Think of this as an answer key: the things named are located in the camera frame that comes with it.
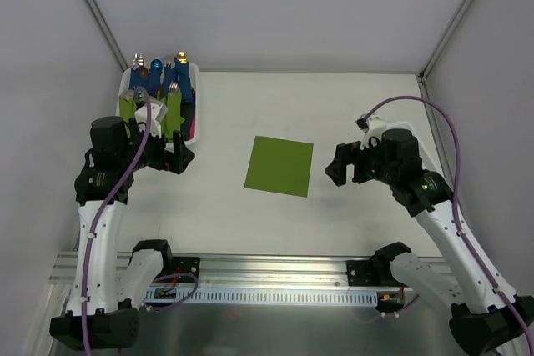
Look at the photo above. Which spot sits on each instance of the white slotted cable duct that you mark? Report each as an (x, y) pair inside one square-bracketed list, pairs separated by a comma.
[(276, 296)]

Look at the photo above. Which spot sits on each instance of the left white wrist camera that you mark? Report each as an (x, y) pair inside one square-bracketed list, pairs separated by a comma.
[(152, 116)]

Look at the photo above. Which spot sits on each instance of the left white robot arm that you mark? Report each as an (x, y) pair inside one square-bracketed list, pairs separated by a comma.
[(103, 309)]

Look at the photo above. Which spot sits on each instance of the green paper napkin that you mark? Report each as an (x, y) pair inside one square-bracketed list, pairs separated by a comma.
[(280, 166)]

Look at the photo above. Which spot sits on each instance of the blue napkin roll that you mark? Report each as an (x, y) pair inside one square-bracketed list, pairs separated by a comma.
[(154, 80), (169, 74), (139, 74), (181, 66)]

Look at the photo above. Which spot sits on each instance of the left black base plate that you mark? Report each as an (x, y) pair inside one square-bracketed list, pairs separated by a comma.
[(182, 265)]

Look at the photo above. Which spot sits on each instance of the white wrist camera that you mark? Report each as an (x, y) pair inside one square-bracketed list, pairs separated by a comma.
[(373, 127), (152, 116)]

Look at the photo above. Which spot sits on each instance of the aluminium mounting rail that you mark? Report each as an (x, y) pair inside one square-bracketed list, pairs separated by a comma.
[(267, 271)]

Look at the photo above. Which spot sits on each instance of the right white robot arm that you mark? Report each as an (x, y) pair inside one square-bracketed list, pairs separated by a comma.
[(484, 311)]

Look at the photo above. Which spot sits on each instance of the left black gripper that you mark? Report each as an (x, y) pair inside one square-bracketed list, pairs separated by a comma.
[(168, 155)]

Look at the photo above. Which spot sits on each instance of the white basket of rolls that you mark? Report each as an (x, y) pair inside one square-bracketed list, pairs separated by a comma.
[(192, 118)]

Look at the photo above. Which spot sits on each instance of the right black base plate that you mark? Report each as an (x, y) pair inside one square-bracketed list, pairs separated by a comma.
[(360, 273)]

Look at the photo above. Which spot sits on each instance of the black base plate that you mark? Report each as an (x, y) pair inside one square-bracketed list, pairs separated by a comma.
[(360, 273), (182, 265)]

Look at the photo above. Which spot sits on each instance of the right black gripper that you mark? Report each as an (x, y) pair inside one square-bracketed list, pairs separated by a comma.
[(355, 165)]

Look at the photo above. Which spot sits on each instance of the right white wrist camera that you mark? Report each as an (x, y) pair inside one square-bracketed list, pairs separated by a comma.
[(373, 127)]

